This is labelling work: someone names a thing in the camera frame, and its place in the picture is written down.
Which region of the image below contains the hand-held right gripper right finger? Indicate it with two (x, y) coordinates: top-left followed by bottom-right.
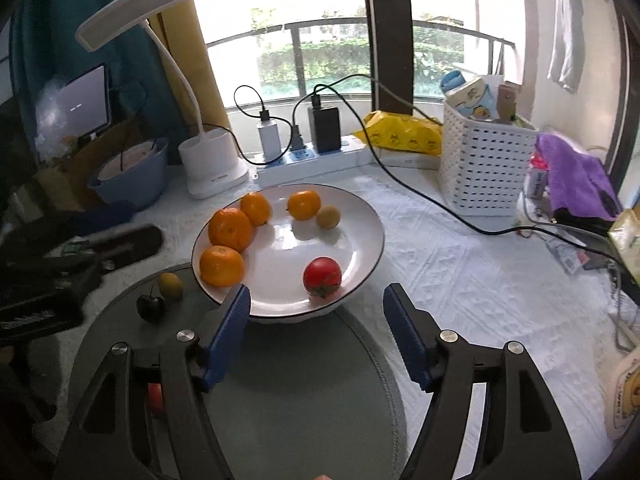
(383, 283), (583, 480)

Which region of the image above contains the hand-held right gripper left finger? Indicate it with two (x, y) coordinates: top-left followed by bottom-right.
(52, 284), (252, 480)

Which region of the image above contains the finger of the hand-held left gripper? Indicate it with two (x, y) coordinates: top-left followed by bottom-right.
(75, 225), (164, 276)
(60, 200), (137, 238)

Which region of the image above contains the small yellow-green fruit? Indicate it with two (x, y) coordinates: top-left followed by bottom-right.
(158, 272), (185, 301)
(316, 205), (342, 230)

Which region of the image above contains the small dark plum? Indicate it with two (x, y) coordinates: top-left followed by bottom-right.
(136, 296), (167, 323)

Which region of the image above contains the white plate with dark rim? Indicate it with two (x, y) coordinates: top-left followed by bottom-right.
(191, 183), (386, 324)

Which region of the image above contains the large orange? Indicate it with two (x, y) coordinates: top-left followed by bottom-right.
(208, 207), (253, 253)

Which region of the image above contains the blue plastic bowl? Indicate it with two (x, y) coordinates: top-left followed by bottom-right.
(87, 137), (170, 211)

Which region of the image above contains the cardboard box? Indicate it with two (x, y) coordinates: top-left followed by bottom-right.
(30, 120), (151, 211)

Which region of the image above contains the white textured tablecloth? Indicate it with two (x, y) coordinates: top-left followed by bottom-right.
(30, 170), (640, 480)

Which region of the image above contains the grey round mat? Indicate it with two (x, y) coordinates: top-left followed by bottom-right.
(67, 260), (408, 480)

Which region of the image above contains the clear plastic bag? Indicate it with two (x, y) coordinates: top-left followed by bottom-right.
(35, 80), (76, 161)

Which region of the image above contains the white desk lamp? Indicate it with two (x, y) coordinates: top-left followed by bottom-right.
(75, 0), (250, 200)

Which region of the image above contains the yellow curtain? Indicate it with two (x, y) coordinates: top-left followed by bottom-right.
(135, 0), (231, 133)

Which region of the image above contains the white charger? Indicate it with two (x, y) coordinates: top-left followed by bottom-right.
(257, 119), (281, 161)

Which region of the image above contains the teal curtain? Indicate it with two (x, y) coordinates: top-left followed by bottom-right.
(10, 0), (191, 161)

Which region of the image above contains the white power strip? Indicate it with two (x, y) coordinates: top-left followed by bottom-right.
(249, 141), (373, 186)

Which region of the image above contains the white perforated basket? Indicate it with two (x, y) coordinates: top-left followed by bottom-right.
(440, 100), (541, 217)

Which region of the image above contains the yellow printed packet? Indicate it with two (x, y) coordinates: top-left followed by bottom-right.
(352, 110), (445, 157)

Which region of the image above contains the black charger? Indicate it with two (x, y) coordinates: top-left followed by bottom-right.
(307, 105), (342, 154)

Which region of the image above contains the cream pouch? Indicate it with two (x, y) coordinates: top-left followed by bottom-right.
(602, 350), (640, 441)

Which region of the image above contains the purple cloth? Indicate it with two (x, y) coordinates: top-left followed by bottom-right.
(534, 132), (623, 222)

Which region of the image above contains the yellow-green tissue pack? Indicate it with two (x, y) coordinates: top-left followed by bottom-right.
(607, 209), (640, 286)

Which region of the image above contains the cartoon print packet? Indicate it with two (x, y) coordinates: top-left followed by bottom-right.
(447, 77), (496, 121)

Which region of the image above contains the brown card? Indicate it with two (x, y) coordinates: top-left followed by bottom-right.
(497, 82), (521, 121)

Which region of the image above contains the balcony railing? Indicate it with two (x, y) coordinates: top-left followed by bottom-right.
(205, 17), (516, 106)

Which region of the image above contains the hanging pale garment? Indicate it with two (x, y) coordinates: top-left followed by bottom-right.
(547, 0), (586, 92)

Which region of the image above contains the tablet with dark frame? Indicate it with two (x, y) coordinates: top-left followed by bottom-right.
(60, 64), (113, 143)

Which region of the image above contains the black cable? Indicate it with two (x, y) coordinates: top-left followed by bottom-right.
(233, 85), (271, 166)
(292, 74), (621, 263)

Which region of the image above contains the dark sliding door frame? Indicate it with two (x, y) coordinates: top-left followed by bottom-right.
(362, 0), (416, 111)

